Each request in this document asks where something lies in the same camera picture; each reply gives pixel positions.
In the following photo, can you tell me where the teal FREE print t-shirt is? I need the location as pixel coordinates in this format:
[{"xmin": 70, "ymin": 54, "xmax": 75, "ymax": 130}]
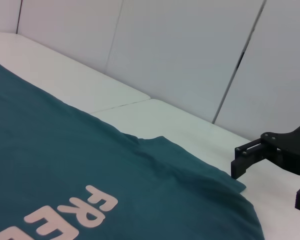
[{"xmin": 0, "ymin": 58, "xmax": 265, "ymax": 240}]

